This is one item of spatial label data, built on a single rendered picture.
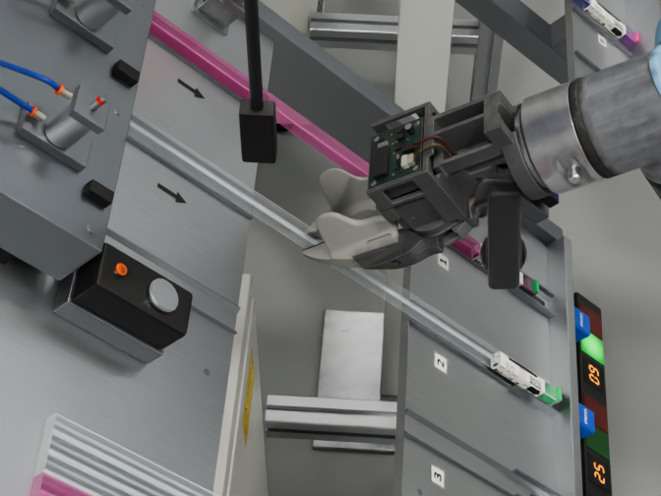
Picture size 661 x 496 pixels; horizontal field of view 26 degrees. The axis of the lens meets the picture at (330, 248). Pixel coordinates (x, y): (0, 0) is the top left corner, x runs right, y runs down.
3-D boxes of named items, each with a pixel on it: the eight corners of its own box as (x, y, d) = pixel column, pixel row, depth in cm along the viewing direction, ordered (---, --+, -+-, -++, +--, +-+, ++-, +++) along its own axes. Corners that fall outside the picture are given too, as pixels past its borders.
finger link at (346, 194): (278, 174, 115) (376, 142, 110) (319, 216, 119) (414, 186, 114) (272, 205, 113) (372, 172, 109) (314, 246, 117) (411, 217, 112)
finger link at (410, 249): (351, 225, 113) (448, 186, 109) (363, 237, 114) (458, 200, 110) (351, 271, 110) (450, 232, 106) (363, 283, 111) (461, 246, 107)
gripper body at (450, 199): (363, 124, 110) (504, 68, 104) (419, 188, 115) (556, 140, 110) (357, 200, 105) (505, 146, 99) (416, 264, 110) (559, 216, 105)
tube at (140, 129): (549, 393, 131) (559, 389, 131) (549, 405, 131) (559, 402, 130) (107, 106, 106) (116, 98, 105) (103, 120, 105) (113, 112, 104)
